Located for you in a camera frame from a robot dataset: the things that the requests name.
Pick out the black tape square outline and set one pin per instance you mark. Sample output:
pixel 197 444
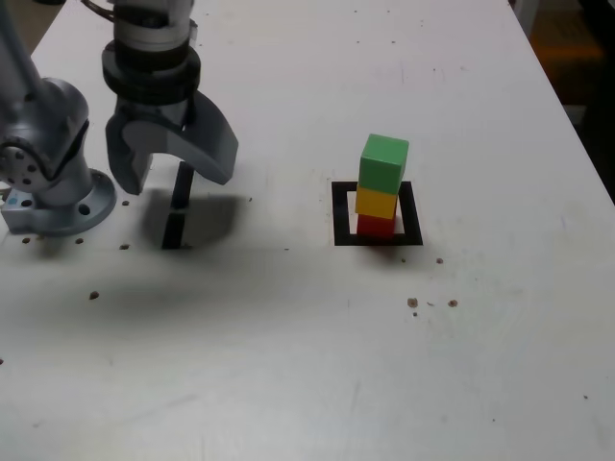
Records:
pixel 338 211

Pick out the green cube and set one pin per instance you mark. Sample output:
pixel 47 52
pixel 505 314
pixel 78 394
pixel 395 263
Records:
pixel 382 165

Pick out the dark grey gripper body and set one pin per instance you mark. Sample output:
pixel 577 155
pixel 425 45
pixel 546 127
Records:
pixel 154 111

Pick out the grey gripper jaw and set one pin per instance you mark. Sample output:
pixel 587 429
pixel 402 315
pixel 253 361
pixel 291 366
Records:
pixel 127 170
pixel 206 144

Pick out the red cube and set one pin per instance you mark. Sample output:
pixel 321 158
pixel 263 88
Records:
pixel 375 226

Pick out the yellow cube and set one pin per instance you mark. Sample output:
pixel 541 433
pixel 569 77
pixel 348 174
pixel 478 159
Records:
pixel 376 201

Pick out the black tape strip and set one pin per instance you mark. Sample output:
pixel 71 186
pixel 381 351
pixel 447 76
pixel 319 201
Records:
pixel 173 230

